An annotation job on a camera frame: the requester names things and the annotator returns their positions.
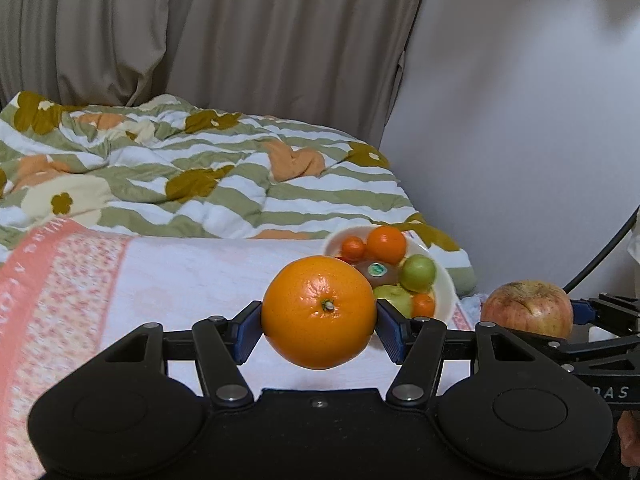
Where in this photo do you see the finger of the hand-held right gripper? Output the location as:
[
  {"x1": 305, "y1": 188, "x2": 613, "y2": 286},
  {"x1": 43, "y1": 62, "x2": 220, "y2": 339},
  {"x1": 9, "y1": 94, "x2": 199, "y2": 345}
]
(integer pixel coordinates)
[
  {"x1": 570, "y1": 294, "x2": 640, "y2": 333},
  {"x1": 507, "y1": 329, "x2": 640, "y2": 376}
]

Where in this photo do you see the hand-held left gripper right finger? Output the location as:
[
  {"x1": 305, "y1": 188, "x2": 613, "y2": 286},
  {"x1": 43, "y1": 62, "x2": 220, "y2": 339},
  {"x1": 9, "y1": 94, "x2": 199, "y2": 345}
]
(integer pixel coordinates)
[{"x1": 376, "y1": 299, "x2": 546, "y2": 408}]

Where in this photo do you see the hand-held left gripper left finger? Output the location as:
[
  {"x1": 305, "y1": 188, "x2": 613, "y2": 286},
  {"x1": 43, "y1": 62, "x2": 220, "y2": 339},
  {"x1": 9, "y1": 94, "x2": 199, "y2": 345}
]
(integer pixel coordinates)
[{"x1": 97, "y1": 301, "x2": 263, "y2": 408}]

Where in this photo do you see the green apple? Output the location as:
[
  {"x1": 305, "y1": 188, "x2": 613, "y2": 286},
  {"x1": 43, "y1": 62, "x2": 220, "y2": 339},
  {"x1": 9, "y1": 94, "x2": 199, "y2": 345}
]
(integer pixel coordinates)
[
  {"x1": 372, "y1": 285, "x2": 415, "y2": 318},
  {"x1": 400, "y1": 254, "x2": 437, "y2": 294}
]

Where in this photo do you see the red apple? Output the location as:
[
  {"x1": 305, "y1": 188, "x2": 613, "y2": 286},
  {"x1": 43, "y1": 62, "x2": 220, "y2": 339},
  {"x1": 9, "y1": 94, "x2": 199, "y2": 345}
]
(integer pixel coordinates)
[{"x1": 481, "y1": 280, "x2": 574, "y2": 339}]

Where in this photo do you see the brown kiwi with green sticker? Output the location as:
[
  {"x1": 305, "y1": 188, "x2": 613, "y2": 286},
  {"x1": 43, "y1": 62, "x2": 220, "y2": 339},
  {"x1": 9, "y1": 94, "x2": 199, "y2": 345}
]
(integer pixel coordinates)
[{"x1": 352, "y1": 260, "x2": 400, "y2": 288}]

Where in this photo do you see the white bowl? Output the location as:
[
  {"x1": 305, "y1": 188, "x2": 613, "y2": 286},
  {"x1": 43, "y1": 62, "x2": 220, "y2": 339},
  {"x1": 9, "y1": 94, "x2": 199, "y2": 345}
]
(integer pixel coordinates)
[{"x1": 322, "y1": 226, "x2": 457, "y2": 323}]

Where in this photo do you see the large orange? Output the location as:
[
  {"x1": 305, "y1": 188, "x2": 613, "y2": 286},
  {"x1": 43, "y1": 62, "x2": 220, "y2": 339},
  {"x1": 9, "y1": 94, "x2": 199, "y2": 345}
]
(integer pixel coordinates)
[{"x1": 262, "y1": 255, "x2": 377, "y2": 371}]

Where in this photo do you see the small mandarin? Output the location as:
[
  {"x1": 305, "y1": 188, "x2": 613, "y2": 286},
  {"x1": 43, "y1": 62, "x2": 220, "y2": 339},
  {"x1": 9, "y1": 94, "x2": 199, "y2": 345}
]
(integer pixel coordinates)
[
  {"x1": 366, "y1": 226, "x2": 407, "y2": 266},
  {"x1": 341, "y1": 236, "x2": 367, "y2": 262}
]

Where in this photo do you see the person's right hand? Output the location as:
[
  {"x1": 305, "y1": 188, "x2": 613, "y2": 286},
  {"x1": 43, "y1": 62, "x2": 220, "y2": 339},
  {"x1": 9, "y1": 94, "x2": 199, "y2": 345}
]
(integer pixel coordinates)
[{"x1": 616, "y1": 412, "x2": 640, "y2": 467}]

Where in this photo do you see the pale patterned bed sheet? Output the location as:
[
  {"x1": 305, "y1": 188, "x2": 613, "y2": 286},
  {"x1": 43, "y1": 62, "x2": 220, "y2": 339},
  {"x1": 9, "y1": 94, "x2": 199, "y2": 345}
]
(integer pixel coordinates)
[{"x1": 452, "y1": 291, "x2": 488, "y2": 332}]

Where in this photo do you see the green striped floral blanket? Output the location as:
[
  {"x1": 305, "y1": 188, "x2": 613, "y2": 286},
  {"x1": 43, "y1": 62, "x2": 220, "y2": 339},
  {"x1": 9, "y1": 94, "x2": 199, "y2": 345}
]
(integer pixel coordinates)
[{"x1": 0, "y1": 91, "x2": 476, "y2": 296}]

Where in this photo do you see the pink floral towel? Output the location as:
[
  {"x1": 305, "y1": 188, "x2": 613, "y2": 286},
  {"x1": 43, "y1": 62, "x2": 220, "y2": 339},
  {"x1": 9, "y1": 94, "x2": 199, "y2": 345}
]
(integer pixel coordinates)
[{"x1": 0, "y1": 217, "x2": 136, "y2": 461}]

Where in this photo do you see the beige curtain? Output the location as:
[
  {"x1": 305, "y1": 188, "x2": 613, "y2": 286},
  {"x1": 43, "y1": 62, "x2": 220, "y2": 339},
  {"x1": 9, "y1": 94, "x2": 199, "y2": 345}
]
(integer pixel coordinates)
[{"x1": 0, "y1": 0, "x2": 436, "y2": 151}]

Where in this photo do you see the black cable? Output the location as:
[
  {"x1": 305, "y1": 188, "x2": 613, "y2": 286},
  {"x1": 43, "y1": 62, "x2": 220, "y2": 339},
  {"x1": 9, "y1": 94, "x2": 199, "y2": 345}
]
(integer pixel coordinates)
[{"x1": 564, "y1": 205, "x2": 640, "y2": 292}]

